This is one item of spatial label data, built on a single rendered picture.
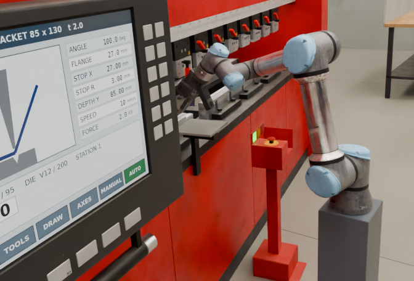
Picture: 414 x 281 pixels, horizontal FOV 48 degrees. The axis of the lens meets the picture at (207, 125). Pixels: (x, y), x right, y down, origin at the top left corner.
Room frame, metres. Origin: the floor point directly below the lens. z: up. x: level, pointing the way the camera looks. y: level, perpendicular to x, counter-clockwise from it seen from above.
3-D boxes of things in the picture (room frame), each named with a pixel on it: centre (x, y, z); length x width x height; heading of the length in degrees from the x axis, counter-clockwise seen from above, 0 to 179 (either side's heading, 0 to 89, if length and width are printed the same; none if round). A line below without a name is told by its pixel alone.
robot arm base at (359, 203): (1.51, -0.51, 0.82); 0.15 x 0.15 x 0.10
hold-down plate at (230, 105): (2.47, -0.12, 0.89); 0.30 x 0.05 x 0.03; 154
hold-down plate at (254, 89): (2.83, -0.29, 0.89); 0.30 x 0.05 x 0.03; 154
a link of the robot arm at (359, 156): (1.51, -0.50, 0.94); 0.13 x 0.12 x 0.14; 131
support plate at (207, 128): (1.89, 0.07, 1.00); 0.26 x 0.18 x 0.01; 64
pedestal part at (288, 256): (2.22, -0.36, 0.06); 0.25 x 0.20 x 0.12; 64
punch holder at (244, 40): (2.83, -0.23, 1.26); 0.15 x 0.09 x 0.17; 154
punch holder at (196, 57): (2.29, 0.03, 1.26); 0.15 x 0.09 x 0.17; 154
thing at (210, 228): (2.51, -0.13, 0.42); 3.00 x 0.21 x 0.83; 154
